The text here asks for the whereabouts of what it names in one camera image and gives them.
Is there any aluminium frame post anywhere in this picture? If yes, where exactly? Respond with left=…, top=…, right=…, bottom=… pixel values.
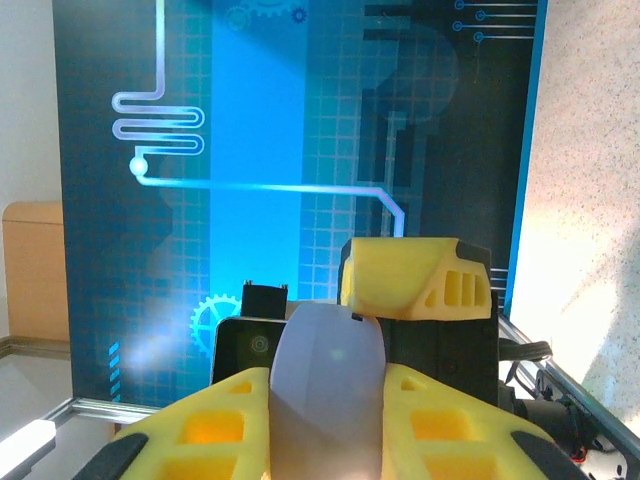
left=69, top=394, right=164, bottom=419

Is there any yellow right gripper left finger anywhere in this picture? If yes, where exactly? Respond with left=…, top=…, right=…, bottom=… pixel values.
left=74, top=367, right=274, bottom=480

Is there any wooden board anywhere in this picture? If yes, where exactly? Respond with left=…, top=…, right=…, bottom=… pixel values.
left=2, top=201, right=71, bottom=344

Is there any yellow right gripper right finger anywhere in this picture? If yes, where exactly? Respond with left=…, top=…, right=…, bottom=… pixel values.
left=379, top=362, right=591, bottom=480

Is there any blue printed backdrop panel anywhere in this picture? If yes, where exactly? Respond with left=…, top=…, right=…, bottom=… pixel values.
left=52, top=0, right=549, bottom=409

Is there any white bar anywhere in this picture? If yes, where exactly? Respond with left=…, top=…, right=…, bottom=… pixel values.
left=0, top=418, right=57, bottom=480

